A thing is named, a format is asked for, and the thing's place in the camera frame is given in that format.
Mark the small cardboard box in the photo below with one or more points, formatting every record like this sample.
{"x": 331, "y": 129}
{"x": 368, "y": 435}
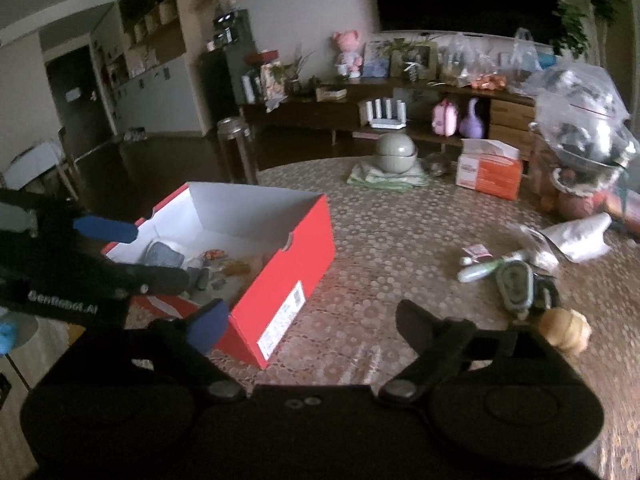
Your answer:
{"x": 331, "y": 94}

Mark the black coffee machine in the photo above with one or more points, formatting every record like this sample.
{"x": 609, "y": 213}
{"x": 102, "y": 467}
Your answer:
{"x": 232, "y": 30}

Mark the large clear plastic bag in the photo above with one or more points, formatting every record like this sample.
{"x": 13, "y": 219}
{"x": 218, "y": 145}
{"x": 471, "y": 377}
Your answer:
{"x": 580, "y": 110}

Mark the small dark ornament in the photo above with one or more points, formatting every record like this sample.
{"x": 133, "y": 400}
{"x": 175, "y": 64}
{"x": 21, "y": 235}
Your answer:
{"x": 439, "y": 165}

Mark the dried flower bunch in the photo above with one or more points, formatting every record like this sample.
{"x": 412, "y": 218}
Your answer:
{"x": 210, "y": 0}

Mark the purple gourd toy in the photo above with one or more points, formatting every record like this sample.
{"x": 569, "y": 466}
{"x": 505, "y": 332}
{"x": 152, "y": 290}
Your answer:
{"x": 472, "y": 122}

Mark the red flat box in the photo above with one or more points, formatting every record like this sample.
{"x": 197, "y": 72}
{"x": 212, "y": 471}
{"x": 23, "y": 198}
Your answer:
{"x": 262, "y": 56}

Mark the chair with white cloth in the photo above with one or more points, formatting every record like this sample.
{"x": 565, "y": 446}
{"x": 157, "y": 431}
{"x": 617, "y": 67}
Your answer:
{"x": 35, "y": 160}

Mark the green folded cloth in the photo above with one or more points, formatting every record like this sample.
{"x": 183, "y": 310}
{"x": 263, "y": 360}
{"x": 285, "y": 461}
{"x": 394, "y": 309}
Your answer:
{"x": 370, "y": 180}

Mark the white plastic bag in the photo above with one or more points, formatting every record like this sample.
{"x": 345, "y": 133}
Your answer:
{"x": 162, "y": 255}

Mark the wooden picture frame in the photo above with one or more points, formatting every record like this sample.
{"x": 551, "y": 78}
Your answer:
{"x": 415, "y": 60}

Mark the orange tissue box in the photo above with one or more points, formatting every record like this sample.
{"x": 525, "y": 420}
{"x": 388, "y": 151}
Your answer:
{"x": 495, "y": 175}

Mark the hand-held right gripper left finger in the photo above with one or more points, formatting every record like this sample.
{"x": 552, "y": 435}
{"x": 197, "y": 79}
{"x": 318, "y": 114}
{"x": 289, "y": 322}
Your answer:
{"x": 207, "y": 325}

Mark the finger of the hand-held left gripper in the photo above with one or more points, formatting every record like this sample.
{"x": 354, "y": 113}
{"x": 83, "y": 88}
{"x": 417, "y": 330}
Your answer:
{"x": 107, "y": 229}
{"x": 155, "y": 280}

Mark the small black case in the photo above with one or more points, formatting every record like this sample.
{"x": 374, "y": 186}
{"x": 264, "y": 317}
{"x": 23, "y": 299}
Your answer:
{"x": 546, "y": 292}

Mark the white bottle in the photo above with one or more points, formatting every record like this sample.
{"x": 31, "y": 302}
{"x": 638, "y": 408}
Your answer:
{"x": 248, "y": 90}

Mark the blue picture card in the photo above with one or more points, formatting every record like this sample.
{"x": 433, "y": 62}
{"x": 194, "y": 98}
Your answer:
{"x": 376, "y": 62}

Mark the plastic bag of oranges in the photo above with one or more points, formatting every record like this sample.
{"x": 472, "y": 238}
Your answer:
{"x": 475, "y": 67}

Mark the green indoor plant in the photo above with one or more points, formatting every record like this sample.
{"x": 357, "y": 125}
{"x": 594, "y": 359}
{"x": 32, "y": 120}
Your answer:
{"x": 575, "y": 20}

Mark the person's left forearm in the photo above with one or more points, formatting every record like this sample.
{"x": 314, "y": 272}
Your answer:
{"x": 6, "y": 340}

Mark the white cupboard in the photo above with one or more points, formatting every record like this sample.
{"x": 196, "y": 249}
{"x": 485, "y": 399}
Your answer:
{"x": 160, "y": 95}

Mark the black cabinet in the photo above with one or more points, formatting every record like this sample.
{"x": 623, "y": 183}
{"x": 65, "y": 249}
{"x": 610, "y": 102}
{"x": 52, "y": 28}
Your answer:
{"x": 220, "y": 90}

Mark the potted twig plant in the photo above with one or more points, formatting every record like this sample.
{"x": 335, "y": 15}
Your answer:
{"x": 297, "y": 77}

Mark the brown bread-shaped toy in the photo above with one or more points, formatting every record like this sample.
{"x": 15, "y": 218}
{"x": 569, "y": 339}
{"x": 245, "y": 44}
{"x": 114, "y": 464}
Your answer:
{"x": 565, "y": 330}

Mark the tan cardboard block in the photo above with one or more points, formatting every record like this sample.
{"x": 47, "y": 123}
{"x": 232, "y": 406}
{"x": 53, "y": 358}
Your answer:
{"x": 236, "y": 268}

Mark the white pouch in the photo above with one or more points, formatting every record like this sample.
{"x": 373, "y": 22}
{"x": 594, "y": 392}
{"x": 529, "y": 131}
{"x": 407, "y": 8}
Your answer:
{"x": 580, "y": 235}

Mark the floral paper bag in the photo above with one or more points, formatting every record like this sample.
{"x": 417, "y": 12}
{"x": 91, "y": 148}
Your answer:
{"x": 272, "y": 85}

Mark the small pink packet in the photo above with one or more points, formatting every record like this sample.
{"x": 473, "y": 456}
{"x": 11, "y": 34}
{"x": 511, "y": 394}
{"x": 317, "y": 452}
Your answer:
{"x": 477, "y": 251}

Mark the white router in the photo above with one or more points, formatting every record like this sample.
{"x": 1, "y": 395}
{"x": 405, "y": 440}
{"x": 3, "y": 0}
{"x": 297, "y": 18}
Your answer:
{"x": 385, "y": 115}

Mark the pair of light slippers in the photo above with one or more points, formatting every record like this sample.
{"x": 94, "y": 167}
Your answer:
{"x": 135, "y": 135}

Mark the blue box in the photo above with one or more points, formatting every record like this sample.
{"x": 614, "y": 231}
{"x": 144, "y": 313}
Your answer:
{"x": 547, "y": 60}

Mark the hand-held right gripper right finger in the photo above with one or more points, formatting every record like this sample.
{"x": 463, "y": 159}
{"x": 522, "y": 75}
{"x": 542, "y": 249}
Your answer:
{"x": 420, "y": 325}

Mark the bag of red fruit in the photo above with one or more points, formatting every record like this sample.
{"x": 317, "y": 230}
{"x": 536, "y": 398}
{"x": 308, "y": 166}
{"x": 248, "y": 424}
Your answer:
{"x": 575, "y": 200}

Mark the grey-green lidded pot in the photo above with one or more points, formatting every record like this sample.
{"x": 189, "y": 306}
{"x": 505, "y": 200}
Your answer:
{"x": 397, "y": 152}

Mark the pink toy suitcase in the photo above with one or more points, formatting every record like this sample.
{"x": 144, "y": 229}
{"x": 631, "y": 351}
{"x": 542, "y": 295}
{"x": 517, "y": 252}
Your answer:
{"x": 445, "y": 117}

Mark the red shoe box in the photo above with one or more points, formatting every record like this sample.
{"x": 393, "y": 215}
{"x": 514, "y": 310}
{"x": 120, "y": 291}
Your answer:
{"x": 285, "y": 270}

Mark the pink plush bear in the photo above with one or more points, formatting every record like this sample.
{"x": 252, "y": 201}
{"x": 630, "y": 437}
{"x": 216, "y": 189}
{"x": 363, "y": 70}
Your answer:
{"x": 347, "y": 55}

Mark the wall shelf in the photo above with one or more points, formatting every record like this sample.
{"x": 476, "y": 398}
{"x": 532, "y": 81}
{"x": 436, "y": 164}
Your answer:
{"x": 150, "y": 15}

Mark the wooden television cabinet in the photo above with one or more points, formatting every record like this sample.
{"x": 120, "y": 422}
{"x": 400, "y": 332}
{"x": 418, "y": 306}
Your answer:
{"x": 510, "y": 115}

